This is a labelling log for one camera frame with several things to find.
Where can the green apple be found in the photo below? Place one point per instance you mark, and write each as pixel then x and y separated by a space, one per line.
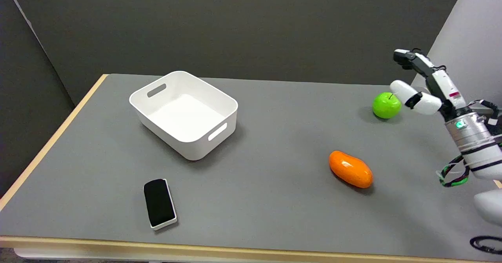
pixel 386 105

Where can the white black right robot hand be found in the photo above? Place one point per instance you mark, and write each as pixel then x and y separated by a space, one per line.
pixel 439 83

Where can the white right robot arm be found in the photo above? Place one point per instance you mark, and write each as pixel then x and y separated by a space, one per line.
pixel 476 141

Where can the black and white eraser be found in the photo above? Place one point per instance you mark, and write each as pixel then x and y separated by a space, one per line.
pixel 159 202

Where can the orange mango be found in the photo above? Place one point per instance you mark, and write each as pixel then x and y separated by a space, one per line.
pixel 350 169

